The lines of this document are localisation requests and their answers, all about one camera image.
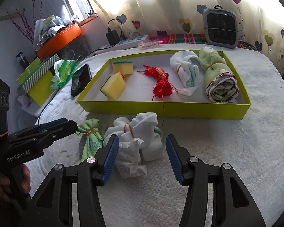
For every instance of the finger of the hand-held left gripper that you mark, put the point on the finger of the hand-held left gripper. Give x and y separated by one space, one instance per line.
42 140
56 125

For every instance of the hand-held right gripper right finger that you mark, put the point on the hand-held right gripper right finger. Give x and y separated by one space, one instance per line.
174 158

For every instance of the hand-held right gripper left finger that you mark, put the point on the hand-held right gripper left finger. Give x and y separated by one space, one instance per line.
111 158

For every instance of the white tissue bundle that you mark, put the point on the white tissue bundle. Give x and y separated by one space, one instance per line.
129 162

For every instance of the green cloth bundle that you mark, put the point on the green cloth bundle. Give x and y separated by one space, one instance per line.
92 143

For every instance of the white cloth bundle rubber band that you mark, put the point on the white cloth bundle rubber band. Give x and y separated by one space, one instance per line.
149 143

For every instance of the large yellow sponge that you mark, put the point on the large yellow sponge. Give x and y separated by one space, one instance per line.
113 87

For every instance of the lime green cardboard tray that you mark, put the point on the lime green cardboard tray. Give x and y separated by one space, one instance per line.
137 88

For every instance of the white sock bundle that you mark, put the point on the white sock bundle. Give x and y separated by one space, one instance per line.
184 75

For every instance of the small yellow sponge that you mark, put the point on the small yellow sponge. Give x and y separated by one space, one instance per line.
123 68

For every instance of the person's left hand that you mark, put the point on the person's left hand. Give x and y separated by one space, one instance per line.
0 184

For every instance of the white flat box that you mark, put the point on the white flat box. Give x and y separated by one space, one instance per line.
28 106

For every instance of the lime green box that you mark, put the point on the lime green box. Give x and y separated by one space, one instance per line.
41 91

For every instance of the green wet wipes packet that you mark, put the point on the green wet wipes packet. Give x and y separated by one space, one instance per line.
62 74

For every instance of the black smartphone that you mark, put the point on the black smartphone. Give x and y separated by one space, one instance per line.
81 80

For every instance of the white towel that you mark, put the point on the white towel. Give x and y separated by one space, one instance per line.
227 158

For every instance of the striped box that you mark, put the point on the striped box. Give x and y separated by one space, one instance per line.
41 72

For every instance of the green flat box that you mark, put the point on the green flat box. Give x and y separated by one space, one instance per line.
29 69

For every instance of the black pump bottle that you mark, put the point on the black pump bottle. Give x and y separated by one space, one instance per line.
22 60

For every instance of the orange box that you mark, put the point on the orange box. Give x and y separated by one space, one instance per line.
61 40

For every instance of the orange rubber band bundle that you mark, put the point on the orange rubber band bundle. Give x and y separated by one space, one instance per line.
161 71

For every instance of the rolled green cloth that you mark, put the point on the rolled green cloth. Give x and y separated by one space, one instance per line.
215 75

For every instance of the pile of clutter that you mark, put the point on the pile of clutter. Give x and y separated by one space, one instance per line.
51 27

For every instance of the black charger plug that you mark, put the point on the black charger plug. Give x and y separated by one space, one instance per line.
112 37

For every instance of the white power strip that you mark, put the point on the white power strip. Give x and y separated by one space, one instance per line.
127 43

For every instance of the clear plastic wrapper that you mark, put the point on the clear plastic wrapper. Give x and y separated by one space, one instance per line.
150 44

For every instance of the plaid cloth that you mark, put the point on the plaid cloth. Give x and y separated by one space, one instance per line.
184 39

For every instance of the grey desktop fan heater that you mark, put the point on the grey desktop fan heater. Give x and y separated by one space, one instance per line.
220 27

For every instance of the heart print curtain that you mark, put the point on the heart print curtain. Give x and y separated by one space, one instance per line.
179 2

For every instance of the red branch wall decoration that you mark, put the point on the red branch wall decoration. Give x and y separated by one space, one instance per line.
26 21

